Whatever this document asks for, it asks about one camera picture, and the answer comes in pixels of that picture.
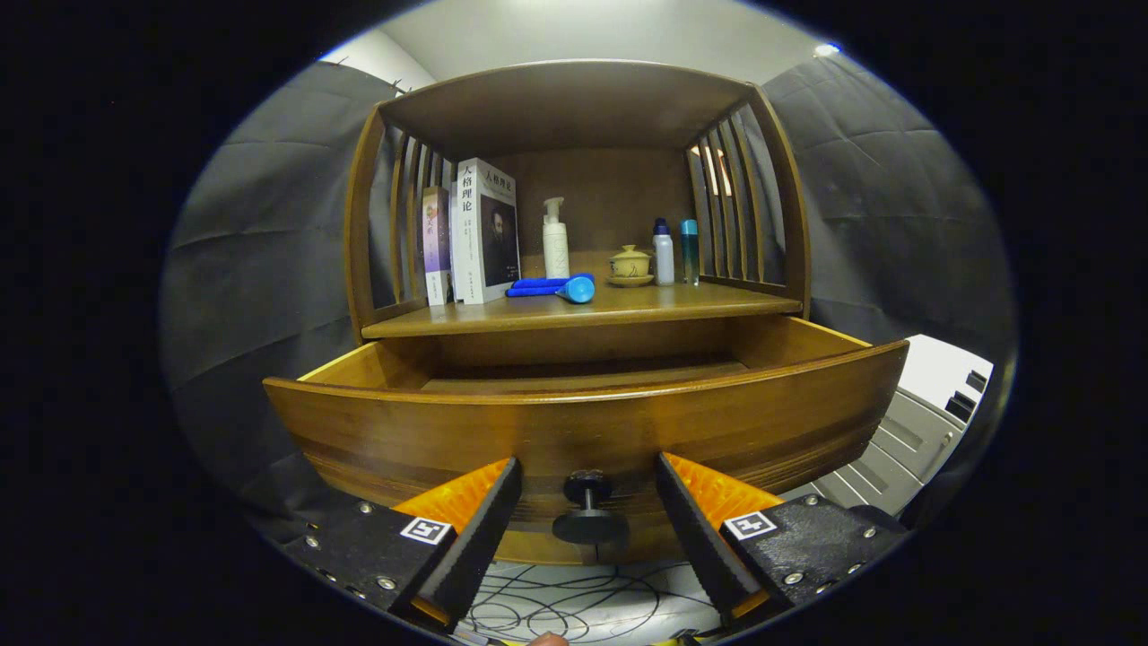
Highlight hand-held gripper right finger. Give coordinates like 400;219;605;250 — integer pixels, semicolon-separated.
655;451;909;629

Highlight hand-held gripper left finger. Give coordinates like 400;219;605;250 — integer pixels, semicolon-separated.
287;456;524;633

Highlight black drawer knob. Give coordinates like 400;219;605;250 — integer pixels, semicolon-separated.
552;469;629;546

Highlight brown wooden drawer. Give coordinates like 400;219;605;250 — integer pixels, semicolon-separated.
263;316;910;566

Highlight white cabinet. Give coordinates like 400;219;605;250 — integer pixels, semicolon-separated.
803;334;995;517

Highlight wooden countertop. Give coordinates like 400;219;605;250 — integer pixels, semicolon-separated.
361;274;804;340

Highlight brown wooden cabinet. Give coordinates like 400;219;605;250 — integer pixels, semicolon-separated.
344;59;813;351

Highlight blue folded cloth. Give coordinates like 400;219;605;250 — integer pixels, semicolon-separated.
505;274;596;298

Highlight white bottle with blue cap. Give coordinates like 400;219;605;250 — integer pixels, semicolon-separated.
652;218;675;287

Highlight yellow lidded tea cup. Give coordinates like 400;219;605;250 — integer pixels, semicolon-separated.
607;244;655;288

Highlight white pump bottle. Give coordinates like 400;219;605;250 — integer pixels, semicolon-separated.
542;197;571;280

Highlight purple book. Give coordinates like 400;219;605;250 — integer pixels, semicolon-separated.
422;186;454;307

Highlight white book with portrait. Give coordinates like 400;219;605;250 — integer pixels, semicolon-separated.
448;158;521;305

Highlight black floor cables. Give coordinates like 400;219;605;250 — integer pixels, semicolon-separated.
457;561;718;642

